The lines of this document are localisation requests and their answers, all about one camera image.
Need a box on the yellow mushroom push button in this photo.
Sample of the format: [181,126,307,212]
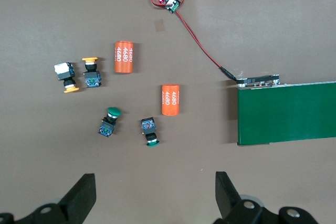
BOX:
[54,61,80,94]
[81,56,102,88]

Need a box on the green conveyor belt unit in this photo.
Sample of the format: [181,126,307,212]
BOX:
[235,73,336,147]

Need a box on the small controller circuit board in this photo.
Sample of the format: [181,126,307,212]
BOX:
[157,0,181,15]

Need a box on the red black conveyor motor cable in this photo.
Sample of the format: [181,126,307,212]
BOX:
[174,8,241,83]

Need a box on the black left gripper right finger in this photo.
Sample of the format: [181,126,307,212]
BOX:
[214,172,265,224]

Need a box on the brown square tape patch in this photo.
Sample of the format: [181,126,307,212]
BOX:
[154,19,165,33]

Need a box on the orange cylinder printed 4680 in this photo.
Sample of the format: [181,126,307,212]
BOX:
[161,84,181,116]
[113,40,135,74]

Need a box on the green mushroom push button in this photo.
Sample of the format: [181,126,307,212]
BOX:
[98,106,123,138]
[140,118,161,147]

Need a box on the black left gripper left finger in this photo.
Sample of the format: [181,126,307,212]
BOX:
[18,173,97,224]

